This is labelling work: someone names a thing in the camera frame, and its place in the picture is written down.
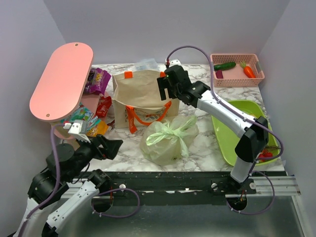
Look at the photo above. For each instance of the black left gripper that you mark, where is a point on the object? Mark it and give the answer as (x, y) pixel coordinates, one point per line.
(112, 146)

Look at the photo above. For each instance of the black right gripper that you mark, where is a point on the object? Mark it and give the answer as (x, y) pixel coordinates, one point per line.
(164, 83)

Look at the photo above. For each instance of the beige tote bag orange handles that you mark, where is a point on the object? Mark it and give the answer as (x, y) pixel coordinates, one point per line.
(137, 101)

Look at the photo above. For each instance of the pale green plastic grocery bag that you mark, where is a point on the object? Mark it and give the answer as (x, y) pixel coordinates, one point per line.
(165, 143)

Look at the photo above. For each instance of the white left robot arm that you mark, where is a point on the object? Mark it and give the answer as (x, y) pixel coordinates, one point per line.
(41, 218)

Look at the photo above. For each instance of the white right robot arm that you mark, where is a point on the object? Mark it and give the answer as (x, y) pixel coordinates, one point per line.
(252, 132)

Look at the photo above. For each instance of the orange snack packet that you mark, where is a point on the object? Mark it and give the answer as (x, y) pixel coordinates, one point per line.
(99, 129)

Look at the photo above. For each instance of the clear plastic box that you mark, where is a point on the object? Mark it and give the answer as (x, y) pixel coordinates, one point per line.
(146, 64)

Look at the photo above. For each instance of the silver wrench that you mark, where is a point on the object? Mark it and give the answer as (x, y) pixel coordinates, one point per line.
(111, 125)

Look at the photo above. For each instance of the red snack packet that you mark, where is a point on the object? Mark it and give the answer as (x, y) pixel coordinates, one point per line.
(104, 104)

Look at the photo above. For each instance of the green white candy packet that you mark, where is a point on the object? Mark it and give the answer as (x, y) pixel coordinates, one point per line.
(83, 113)

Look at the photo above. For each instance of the green cucumber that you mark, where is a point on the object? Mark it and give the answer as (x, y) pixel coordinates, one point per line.
(224, 66)

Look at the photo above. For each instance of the purple snack packet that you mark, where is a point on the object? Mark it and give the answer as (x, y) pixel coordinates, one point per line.
(97, 81)

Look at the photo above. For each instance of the pink two-tier shelf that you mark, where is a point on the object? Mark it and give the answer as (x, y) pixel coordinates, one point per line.
(59, 91)

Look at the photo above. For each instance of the orange carrot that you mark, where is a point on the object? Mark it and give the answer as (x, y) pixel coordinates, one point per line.
(247, 70)

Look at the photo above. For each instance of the red strawberry cluster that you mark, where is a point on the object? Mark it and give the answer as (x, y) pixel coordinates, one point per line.
(264, 154)

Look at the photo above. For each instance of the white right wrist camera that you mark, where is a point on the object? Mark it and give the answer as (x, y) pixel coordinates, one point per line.
(172, 62)

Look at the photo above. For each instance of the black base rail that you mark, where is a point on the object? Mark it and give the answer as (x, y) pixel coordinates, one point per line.
(170, 188)

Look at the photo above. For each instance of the aluminium frame extrusion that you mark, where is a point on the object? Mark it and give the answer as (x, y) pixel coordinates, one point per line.
(283, 186)

